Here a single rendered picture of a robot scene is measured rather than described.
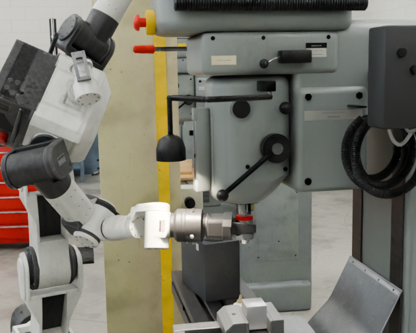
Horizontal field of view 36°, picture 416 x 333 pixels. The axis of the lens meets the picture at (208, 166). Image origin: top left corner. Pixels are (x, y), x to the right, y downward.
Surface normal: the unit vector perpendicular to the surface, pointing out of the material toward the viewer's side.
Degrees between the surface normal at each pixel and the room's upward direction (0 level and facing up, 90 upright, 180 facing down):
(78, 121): 58
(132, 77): 90
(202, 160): 90
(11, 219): 90
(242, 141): 90
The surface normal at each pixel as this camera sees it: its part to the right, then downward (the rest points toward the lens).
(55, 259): 0.47, -0.04
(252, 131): 0.19, 0.15
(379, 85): -0.98, 0.05
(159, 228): -0.08, -0.16
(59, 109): 0.40, -0.42
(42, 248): 0.47, 0.19
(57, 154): 0.95, -0.19
